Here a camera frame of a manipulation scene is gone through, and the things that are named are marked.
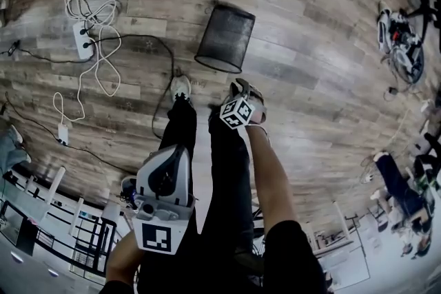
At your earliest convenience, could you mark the thin black floor cable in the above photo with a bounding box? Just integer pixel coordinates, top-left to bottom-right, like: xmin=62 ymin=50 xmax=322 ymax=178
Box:
xmin=0 ymin=91 xmax=137 ymax=176

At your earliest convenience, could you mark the person's right forearm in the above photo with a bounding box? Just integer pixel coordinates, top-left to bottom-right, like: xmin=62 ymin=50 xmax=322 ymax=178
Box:
xmin=243 ymin=125 xmax=300 ymax=235

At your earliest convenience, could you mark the person's left forearm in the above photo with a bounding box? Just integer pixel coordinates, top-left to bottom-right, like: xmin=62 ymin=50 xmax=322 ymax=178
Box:
xmin=105 ymin=230 xmax=145 ymax=286

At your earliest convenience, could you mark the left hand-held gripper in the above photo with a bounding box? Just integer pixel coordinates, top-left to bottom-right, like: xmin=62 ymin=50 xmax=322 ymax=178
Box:
xmin=132 ymin=144 xmax=198 ymax=255

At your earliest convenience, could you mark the black cable with adapter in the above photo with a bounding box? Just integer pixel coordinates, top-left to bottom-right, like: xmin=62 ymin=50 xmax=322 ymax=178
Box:
xmin=0 ymin=39 xmax=96 ymax=65

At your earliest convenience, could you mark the long black cable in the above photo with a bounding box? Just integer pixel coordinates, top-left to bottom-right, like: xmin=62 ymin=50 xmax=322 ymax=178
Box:
xmin=88 ymin=34 xmax=176 ymax=142

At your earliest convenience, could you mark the black mesh waste bin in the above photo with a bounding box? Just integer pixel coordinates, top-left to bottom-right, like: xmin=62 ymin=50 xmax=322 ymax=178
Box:
xmin=194 ymin=4 xmax=256 ymax=74

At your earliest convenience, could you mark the black metal rack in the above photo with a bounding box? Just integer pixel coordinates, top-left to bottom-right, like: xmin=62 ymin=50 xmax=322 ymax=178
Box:
xmin=20 ymin=213 xmax=116 ymax=276

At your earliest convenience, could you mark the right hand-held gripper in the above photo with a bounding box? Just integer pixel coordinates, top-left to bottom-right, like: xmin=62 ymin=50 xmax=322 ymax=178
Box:
xmin=219 ymin=78 xmax=269 ymax=131

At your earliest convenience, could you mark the white charger cable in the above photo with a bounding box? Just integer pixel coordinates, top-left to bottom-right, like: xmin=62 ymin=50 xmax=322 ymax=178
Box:
xmin=52 ymin=23 xmax=122 ymax=128

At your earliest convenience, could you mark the white power adapter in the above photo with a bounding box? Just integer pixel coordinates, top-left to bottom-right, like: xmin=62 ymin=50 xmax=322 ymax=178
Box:
xmin=57 ymin=123 xmax=70 ymax=145

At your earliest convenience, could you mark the heap of grippers and cables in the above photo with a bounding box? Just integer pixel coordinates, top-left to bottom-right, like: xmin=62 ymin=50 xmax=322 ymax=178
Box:
xmin=375 ymin=1 xmax=427 ymax=83

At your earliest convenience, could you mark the round gear case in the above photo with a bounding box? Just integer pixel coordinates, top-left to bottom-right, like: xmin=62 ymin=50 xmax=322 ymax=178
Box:
xmin=120 ymin=176 xmax=139 ymax=207

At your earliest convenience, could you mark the person's black clothing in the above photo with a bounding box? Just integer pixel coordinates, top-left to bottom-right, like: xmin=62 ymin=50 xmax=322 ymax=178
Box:
xmin=99 ymin=101 xmax=335 ymax=294

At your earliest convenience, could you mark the person's left shoe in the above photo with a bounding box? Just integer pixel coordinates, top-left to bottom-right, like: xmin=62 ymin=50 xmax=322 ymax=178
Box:
xmin=170 ymin=74 xmax=193 ymax=104

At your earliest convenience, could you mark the white power strip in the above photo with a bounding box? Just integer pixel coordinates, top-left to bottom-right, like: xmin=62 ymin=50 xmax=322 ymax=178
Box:
xmin=72 ymin=22 xmax=96 ymax=61

